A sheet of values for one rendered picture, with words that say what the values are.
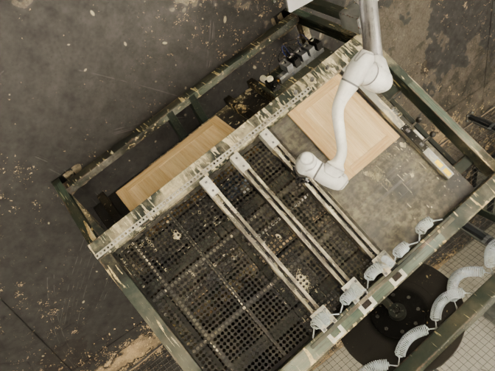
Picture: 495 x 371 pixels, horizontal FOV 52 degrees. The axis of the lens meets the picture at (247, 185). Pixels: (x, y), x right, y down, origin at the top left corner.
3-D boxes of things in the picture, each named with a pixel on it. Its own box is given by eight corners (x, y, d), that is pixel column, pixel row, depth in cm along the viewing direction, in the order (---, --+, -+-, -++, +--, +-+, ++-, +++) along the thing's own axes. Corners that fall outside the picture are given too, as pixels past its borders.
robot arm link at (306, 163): (290, 170, 275) (311, 182, 273) (293, 161, 260) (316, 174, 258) (300, 154, 277) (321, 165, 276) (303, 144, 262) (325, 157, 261)
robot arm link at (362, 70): (353, 83, 251) (367, 92, 260) (372, 49, 247) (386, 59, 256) (335, 74, 260) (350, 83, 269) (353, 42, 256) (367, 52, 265)
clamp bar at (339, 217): (268, 129, 317) (270, 115, 294) (401, 277, 295) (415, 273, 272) (256, 140, 316) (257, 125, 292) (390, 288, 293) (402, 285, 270)
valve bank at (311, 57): (306, 23, 334) (330, 34, 317) (311, 41, 344) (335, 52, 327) (248, 68, 325) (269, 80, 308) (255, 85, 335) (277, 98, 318)
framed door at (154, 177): (216, 117, 371) (215, 115, 369) (259, 149, 333) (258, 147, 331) (117, 193, 355) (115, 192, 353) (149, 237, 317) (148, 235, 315)
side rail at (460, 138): (371, 50, 340) (375, 42, 329) (492, 171, 319) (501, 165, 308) (364, 55, 339) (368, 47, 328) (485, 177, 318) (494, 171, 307)
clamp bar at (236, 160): (239, 153, 313) (239, 139, 290) (373, 303, 291) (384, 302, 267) (227, 163, 311) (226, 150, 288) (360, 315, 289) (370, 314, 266)
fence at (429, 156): (345, 68, 329) (347, 65, 326) (451, 175, 311) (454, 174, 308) (340, 72, 329) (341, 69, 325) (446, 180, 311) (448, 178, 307)
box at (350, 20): (350, 1, 322) (371, 8, 309) (354, 18, 330) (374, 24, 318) (336, 12, 320) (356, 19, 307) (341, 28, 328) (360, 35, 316)
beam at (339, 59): (359, 37, 342) (362, 29, 331) (371, 50, 340) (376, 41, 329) (91, 248, 303) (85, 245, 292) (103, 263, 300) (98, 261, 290)
